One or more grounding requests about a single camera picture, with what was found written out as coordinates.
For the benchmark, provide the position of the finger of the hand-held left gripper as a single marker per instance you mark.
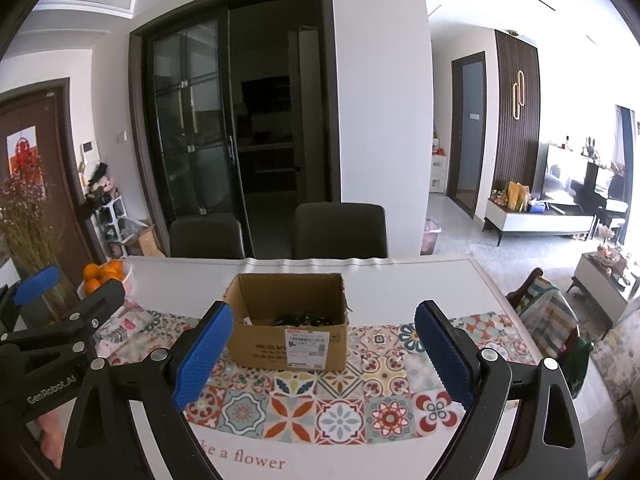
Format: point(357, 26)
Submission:
point(37, 285)
point(100, 300)

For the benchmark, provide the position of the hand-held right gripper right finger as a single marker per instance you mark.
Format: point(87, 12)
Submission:
point(445, 355)

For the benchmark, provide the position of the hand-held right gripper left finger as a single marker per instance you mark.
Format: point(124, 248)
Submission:
point(202, 360)

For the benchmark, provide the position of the brown cardboard box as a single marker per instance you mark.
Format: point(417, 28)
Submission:
point(260, 350)

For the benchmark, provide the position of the person's left hand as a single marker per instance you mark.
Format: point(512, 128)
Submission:
point(50, 435)

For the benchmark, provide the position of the pile of oranges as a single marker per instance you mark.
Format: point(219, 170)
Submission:
point(102, 274)

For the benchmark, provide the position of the white fruit bowl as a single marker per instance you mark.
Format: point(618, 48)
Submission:
point(129, 280)

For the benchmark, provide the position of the floral printed pouch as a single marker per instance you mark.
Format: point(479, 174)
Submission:
point(125, 327)

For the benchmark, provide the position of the dried flower bouquet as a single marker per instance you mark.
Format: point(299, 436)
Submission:
point(30, 240)

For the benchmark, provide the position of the small cardboard box on floor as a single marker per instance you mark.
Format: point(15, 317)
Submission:
point(147, 241)

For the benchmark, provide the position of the white cube shelf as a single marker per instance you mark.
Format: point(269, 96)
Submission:
point(111, 225)

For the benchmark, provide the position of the brown entrance door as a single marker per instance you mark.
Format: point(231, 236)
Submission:
point(55, 185)

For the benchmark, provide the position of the wooden chair with striped cloth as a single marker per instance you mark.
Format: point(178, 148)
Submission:
point(547, 310)

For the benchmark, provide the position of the plush toy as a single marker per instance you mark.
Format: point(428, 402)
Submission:
point(100, 182)

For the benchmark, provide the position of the pink waste bin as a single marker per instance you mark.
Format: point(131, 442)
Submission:
point(430, 237)

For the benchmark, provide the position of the colourful patterned table mat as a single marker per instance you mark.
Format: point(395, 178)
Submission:
point(340, 410)

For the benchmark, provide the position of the dark grey dining chair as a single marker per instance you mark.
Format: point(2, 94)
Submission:
point(207, 237)
point(340, 230)

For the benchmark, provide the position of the red door poster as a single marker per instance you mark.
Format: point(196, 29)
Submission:
point(24, 160)

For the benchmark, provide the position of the green bag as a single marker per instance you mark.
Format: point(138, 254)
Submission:
point(575, 367)

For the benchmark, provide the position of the white TV cabinet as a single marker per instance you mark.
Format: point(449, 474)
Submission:
point(535, 222)

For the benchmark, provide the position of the coffee table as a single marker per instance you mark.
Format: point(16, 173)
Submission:
point(600, 280)

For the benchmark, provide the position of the yellow packages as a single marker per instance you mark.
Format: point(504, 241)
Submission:
point(519, 196)

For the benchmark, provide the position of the small white cabinet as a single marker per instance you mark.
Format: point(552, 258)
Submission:
point(440, 172)

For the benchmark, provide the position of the black glass sliding door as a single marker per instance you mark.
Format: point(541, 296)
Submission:
point(200, 120)

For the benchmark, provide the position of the flat screen television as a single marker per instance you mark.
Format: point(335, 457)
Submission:
point(562, 175)

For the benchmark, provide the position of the grey interior door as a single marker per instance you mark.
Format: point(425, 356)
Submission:
point(470, 135)

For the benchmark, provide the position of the black piano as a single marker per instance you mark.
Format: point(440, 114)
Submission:
point(600, 190)

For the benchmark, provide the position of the ceiling air vent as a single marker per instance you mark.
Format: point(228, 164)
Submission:
point(85, 2)

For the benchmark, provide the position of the wall intercom panel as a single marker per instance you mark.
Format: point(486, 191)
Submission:
point(90, 152)

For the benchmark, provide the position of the gold wall ornament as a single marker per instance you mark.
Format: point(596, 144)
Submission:
point(519, 96)

